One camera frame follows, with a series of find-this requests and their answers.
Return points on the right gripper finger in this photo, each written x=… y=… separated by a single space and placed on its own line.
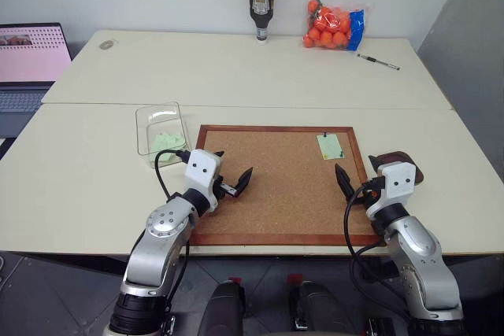
x=375 y=163
x=345 y=180

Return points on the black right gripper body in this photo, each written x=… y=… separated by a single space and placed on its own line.
x=366 y=195

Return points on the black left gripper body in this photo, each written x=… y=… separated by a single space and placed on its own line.
x=223 y=189

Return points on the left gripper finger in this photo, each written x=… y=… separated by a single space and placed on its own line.
x=219 y=153
x=243 y=180

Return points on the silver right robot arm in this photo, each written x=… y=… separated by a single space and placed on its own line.
x=417 y=245

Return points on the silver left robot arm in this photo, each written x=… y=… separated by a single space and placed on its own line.
x=163 y=230

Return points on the light green paper note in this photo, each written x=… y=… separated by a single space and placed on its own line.
x=330 y=146

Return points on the wooden framed cork board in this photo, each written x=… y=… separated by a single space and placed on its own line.
x=283 y=186

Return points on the brown dish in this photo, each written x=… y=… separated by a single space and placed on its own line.
x=419 y=174

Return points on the clear plastic container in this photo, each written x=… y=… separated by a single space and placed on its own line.
x=157 y=123

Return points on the black pen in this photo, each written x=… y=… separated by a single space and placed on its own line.
x=378 y=61

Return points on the bag of oranges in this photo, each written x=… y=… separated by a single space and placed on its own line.
x=328 y=27

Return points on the brown sauce squeeze bottle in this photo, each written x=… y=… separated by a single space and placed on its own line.
x=260 y=3

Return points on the small round grey disc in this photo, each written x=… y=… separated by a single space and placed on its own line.
x=105 y=44

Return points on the grey laptop with pink screen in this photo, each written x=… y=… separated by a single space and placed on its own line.
x=27 y=60

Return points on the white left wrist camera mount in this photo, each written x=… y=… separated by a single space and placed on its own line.
x=201 y=172

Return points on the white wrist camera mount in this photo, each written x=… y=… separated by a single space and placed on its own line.
x=397 y=182
x=201 y=172

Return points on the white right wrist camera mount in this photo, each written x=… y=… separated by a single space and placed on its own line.
x=397 y=182

